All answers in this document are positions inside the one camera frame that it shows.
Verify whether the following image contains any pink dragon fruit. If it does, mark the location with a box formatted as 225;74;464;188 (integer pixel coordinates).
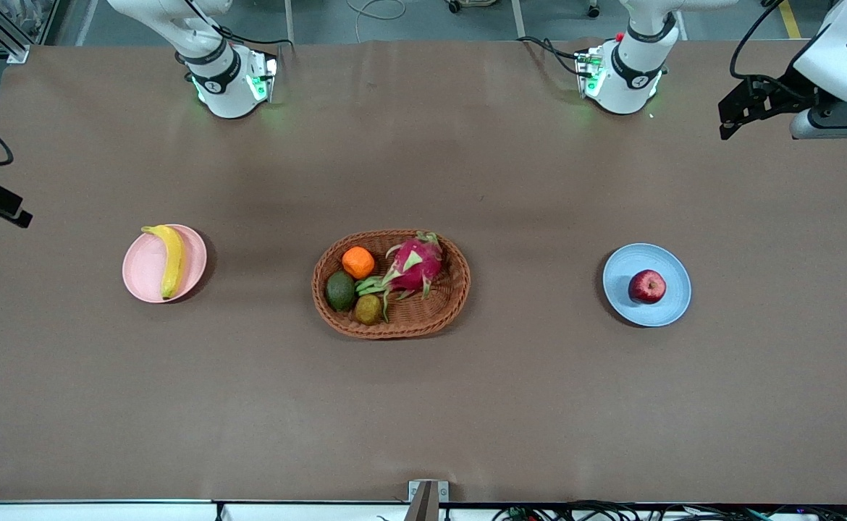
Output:
355;232;444;323

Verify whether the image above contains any orange tangerine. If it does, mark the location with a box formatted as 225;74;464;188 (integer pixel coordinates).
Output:
342;246;376;281

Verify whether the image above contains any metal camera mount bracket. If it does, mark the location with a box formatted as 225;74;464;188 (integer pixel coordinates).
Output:
408;480;450;521

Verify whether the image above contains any black arm base cable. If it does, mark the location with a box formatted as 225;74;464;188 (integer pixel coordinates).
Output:
177;0;294;48
516;36;583;77

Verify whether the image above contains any brown wicker basket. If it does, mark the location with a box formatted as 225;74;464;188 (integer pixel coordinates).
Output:
311;229;471;340

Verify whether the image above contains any white floor cable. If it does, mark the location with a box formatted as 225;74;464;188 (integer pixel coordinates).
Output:
346;0;406;43

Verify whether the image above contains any brown kiwi fruit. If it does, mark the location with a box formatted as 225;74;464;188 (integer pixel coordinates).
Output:
353;293;384;326

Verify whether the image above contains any dark green avocado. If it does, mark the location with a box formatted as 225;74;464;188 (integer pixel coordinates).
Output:
324;270;357;313

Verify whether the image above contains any red apple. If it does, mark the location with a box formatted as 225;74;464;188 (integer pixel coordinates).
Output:
628;269;667;305

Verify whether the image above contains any pink plate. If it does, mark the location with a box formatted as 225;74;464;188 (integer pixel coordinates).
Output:
122;224;208;304

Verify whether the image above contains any yellow banana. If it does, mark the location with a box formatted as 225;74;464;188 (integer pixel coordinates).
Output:
140;224;187;300

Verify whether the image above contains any light blue plate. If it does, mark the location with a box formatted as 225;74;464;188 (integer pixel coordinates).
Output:
602;242;692;328

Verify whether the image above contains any tangled cable bundle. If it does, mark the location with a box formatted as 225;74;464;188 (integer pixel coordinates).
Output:
492;499;847;521

